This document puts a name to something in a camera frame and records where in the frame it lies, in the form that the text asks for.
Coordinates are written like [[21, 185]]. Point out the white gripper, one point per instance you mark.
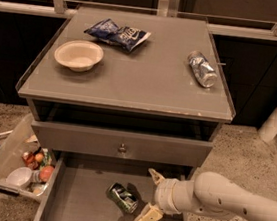
[[164, 193]]

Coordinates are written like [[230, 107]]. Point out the green soda can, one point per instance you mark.
[[123, 198]]

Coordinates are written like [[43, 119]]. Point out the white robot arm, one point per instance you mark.
[[210, 195]]

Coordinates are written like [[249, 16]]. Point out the round metal drawer knob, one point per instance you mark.
[[122, 149]]

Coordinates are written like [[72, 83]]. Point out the open grey middle drawer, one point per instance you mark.
[[77, 192]]

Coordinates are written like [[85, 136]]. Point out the grey top drawer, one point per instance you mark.
[[105, 142]]

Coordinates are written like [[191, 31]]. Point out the grey drawer cabinet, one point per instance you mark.
[[149, 90]]

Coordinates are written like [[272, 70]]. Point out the silver soda can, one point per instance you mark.
[[202, 70]]

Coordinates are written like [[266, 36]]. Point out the red apple in bin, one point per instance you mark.
[[46, 173]]

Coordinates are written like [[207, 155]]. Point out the red snack packet in bin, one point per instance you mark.
[[29, 160]]

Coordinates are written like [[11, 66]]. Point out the clear plastic storage bin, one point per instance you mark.
[[20, 140]]

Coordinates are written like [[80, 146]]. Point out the beige paper bowl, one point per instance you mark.
[[78, 56]]

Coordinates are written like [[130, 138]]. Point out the blue chip bag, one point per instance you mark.
[[126, 37]]

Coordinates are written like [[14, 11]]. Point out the metal window railing frame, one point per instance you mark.
[[150, 13]]

